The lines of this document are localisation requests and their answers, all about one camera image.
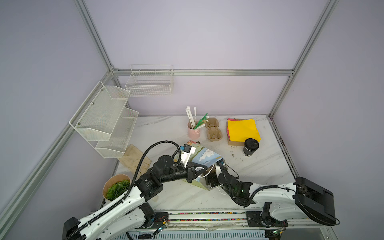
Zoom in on paper coffee cup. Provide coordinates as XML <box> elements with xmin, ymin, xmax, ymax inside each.
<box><xmin>243</xmin><ymin>138</ymin><xmax>260</xmax><ymax>157</ymax></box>

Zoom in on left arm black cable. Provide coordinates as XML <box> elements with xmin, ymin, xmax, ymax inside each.
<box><xmin>64</xmin><ymin>140</ymin><xmax>181</xmax><ymax>240</ymax></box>

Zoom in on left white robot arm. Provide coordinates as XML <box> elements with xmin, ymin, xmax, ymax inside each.
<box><xmin>62</xmin><ymin>155</ymin><xmax>207</xmax><ymax>240</ymax></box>

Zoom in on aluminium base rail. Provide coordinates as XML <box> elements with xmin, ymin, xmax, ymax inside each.
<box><xmin>89</xmin><ymin>208</ymin><xmax>331</xmax><ymax>232</ymax></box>

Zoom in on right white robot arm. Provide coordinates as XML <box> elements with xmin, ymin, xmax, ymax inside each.
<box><xmin>206</xmin><ymin>168</ymin><xmax>340</xmax><ymax>227</ymax></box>

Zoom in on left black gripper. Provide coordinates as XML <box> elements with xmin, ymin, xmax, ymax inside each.
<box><xmin>160</xmin><ymin>161</ymin><xmax>207</xmax><ymax>184</ymax></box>

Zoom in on stacked brown cup carriers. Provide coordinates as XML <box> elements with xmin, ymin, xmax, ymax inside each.
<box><xmin>206</xmin><ymin>118</ymin><xmax>223</xmax><ymax>142</ymax></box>

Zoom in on cardboard napkin box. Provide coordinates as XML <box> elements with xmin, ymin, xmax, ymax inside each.
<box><xmin>228</xmin><ymin>140</ymin><xmax>244</xmax><ymax>146</ymax></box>

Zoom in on brown paper bag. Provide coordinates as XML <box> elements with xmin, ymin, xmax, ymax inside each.
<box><xmin>119</xmin><ymin>144</ymin><xmax>152</xmax><ymax>178</ymax></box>

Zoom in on painted paper gift bag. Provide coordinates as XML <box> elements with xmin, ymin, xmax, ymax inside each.
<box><xmin>180</xmin><ymin>141</ymin><xmax>222</xmax><ymax>191</ymax></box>

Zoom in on lower white mesh shelf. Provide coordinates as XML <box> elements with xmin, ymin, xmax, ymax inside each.
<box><xmin>96</xmin><ymin>108</ymin><xmax>139</xmax><ymax>159</ymax></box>

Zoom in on white wire basket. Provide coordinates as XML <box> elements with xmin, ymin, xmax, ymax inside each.
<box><xmin>126</xmin><ymin>65</ymin><xmax>174</xmax><ymax>97</ymax></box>

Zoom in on paper bowl of greens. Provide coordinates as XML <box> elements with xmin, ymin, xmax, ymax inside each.
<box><xmin>103</xmin><ymin>174</ymin><xmax>131</xmax><ymax>201</ymax></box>

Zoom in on pink straw bucket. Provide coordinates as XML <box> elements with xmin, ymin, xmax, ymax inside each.
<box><xmin>187</xmin><ymin>122</ymin><xmax>201</xmax><ymax>141</ymax></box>

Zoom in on upper white mesh shelf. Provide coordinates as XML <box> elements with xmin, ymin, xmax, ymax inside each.
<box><xmin>69</xmin><ymin>82</ymin><xmax>130</xmax><ymax>142</ymax></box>

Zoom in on white mesh shelf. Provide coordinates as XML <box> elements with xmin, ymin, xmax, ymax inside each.
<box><xmin>96</xmin><ymin>108</ymin><xmax>139</xmax><ymax>159</ymax></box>
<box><xmin>69</xmin><ymin>82</ymin><xmax>130</xmax><ymax>142</ymax></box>

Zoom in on yellow napkin stack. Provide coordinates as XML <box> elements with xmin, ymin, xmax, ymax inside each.
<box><xmin>227</xmin><ymin>119</ymin><xmax>261</xmax><ymax>142</ymax></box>

